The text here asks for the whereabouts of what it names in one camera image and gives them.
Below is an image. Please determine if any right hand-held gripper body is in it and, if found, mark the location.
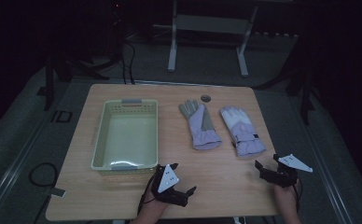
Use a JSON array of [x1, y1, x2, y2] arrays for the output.
[[259, 153, 313, 189]]

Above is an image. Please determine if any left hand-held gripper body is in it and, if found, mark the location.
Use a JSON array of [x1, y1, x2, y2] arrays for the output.
[[150, 163, 189, 208]]

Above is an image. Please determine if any lilac and white strapped glove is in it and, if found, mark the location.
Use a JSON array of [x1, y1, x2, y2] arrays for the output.
[[219, 105, 267, 158]]

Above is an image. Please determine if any lilac glove with grey palm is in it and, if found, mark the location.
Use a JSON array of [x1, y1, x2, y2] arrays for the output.
[[178, 99, 223, 151]]

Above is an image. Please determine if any pale green perforated plastic basket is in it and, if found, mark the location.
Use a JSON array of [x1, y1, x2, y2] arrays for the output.
[[90, 98, 159, 172]]

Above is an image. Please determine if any person's right hand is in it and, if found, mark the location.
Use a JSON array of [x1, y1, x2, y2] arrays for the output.
[[273, 179, 303, 203]]

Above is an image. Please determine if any person's left hand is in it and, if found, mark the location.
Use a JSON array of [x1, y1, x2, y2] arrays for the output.
[[142, 182, 172, 213]]

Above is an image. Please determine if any black stand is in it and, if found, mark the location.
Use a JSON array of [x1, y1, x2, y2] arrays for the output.
[[257, 31, 318, 126], [42, 46, 110, 111]]

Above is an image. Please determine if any white power strip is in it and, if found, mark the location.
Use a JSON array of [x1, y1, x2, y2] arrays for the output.
[[253, 31, 299, 40]]

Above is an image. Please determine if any white metal stand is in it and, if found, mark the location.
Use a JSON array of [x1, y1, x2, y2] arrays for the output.
[[167, 0, 259, 78]]

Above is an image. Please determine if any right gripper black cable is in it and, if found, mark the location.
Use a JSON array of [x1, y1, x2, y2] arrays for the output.
[[292, 178, 303, 213]]

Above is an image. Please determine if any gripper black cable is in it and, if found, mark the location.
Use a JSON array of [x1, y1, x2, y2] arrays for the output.
[[292, 178, 303, 213], [136, 173, 159, 217]]

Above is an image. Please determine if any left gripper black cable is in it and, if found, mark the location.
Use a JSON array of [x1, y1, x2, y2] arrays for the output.
[[136, 173, 159, 217]]

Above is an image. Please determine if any looped black floor cable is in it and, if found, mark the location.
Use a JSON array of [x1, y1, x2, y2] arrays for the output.
[[28, 161, 60, 224]]

